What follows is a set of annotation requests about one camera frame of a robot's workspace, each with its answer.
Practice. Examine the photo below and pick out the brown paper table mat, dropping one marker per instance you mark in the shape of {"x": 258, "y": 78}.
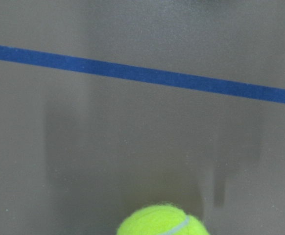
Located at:
{"x": 79, "y": 152}

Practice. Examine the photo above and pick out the blue tape grid lines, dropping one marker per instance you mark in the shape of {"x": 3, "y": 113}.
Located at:
{"x": 140, "y": 74}

